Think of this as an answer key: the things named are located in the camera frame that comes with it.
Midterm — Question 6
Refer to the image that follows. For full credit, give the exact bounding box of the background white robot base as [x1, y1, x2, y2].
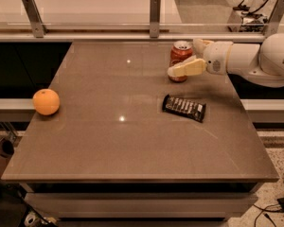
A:
[227, 0, 270, 32]

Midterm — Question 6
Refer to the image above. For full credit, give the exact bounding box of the right metal railing bracket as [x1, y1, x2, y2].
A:
[263, 0, 284, 38]

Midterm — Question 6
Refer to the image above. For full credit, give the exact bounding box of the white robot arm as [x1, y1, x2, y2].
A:
[168, 33, 284, 88]

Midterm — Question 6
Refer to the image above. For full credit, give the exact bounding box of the middle metal railing bracket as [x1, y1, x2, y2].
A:
[150, 0, 161, 38]

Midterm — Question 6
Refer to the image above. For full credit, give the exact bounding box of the black chocolate bar wrapper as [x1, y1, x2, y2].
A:
[162, 95, 206, 123]

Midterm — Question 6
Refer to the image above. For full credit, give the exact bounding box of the orange fruit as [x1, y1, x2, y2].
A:
[33, 89, 60, 115]

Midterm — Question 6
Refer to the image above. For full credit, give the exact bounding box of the left metal railing bracket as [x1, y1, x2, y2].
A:
[22, 0, 46, 38]

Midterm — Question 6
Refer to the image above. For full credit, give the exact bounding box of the metal railing bracket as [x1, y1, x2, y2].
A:
[263, 0, 284, 38]
[22, 0, 46, 38]
[150, 0, 161, 38]

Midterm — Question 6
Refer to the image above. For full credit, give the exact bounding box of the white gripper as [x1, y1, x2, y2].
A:
[168, 39, 233, 78]

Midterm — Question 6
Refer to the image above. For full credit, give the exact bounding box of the black power adapter with cables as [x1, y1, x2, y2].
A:
[254, 181, 284, 227]

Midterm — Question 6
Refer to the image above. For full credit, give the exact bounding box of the red coke can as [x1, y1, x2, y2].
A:
[168, 40, 194, 83]

